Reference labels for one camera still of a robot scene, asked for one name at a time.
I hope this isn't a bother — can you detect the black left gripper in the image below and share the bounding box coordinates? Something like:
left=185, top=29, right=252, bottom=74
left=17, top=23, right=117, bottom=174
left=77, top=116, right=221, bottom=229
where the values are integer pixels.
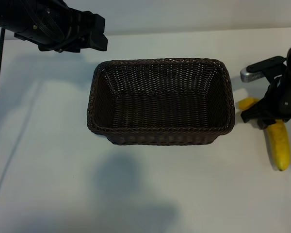
left=14, top=8, right=109, bottom=53

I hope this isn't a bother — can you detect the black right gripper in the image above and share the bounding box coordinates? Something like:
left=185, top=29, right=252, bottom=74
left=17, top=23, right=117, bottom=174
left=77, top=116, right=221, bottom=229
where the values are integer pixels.
left=241, top=70, right=291, bottom=130

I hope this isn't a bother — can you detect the yellow banana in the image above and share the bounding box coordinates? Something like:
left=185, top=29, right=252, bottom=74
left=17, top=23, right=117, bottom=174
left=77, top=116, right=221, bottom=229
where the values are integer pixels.
left=238, top=97, right=291, bottom=172

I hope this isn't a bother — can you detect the dark brown wicker basket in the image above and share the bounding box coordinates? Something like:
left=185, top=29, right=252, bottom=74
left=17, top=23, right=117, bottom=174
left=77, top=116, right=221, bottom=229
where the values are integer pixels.
left=86, top=57, right=236, bottom=146

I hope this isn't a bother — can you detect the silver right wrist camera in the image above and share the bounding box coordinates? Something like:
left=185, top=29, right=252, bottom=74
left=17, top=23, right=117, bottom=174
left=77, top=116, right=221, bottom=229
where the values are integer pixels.
left=240, top=56, right=288, bottom=83

